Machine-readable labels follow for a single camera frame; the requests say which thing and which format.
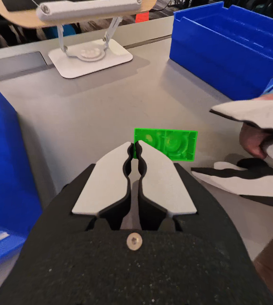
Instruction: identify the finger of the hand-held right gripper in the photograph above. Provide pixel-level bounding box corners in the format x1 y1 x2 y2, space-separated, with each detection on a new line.
209 100 273 141
191 161 273 208

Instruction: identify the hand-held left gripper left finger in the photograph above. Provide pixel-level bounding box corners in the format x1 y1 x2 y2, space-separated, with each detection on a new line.
72 141 132 218

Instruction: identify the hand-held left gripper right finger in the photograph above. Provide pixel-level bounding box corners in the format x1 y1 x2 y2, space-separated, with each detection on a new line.
135 140 197 218

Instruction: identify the green block with round pegs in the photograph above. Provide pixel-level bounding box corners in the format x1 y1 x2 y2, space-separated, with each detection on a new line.
133 128 198 162

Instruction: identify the blue plastic bin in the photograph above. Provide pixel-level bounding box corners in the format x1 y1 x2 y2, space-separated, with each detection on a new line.
169 1 273 101
0 71 43 273

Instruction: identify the person's right hand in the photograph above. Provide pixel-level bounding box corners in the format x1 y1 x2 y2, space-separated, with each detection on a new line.
239 124 271 159

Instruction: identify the person's light clothing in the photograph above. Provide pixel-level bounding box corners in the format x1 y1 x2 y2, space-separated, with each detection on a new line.
253 224 273 305

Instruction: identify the white folding stand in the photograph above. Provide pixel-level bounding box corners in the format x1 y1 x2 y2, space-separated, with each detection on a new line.
36 0 142 79

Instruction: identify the orange traffic cone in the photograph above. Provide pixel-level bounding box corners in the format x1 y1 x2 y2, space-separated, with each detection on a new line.
135 11 149 23

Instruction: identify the teal storage crate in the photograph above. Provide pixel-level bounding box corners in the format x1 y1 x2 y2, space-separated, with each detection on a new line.
42 24 77 40

